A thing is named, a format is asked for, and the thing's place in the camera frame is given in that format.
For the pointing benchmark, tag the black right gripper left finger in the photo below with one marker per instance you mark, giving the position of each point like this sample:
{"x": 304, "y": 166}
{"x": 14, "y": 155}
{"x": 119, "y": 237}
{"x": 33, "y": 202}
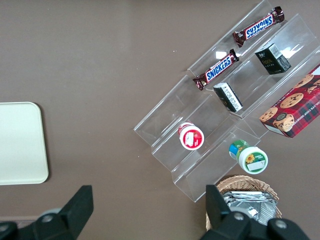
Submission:
{"x": 72, "y": 215}

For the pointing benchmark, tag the green lidded sunflower cup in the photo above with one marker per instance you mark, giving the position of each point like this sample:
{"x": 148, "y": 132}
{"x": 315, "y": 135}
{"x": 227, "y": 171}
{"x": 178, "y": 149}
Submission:
{"x": 252, "y": 160}

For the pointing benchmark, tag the silver foil wrapped pack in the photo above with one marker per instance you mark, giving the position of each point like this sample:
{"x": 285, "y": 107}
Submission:
{"x": 250, "y": 208}
{"x": 250, "y": 193}

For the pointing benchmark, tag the clear acrylic stepped stand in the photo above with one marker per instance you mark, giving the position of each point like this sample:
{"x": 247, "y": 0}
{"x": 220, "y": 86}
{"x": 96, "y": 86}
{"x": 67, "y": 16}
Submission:
{"x": 175, "y": 107}

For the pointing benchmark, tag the Snickers chocolate bar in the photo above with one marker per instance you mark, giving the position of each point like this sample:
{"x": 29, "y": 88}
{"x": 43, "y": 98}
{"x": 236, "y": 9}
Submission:
{"x": 258, "y": 27}
{"x": 217, "y": 71}

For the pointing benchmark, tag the light wicker basket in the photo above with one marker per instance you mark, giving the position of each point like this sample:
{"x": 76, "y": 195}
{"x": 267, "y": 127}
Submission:
{"x": 250, "y": 181}

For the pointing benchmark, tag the red tartan cookie box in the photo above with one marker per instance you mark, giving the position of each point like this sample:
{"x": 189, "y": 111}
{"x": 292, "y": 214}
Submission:
{"x": 295, "y": 107}

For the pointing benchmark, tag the red lidded yogurt cup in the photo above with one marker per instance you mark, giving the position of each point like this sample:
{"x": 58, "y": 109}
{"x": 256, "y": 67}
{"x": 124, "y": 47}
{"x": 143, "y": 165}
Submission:
{"x": 191, "y": 138}

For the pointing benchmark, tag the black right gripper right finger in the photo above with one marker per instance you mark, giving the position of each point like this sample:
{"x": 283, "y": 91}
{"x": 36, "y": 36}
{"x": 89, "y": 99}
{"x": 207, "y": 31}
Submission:
{"x": 217, "y": 212}

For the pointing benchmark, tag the cream plastic tray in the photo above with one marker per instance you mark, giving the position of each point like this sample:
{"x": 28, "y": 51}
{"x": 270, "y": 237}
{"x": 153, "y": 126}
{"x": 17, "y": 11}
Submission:
{"x": 20, "y": 142}

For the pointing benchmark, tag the small black carton box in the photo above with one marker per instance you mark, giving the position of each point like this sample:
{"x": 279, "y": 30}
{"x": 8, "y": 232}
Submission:
{"x": 271, "y": 62}
{"x": 228, "y": 97}

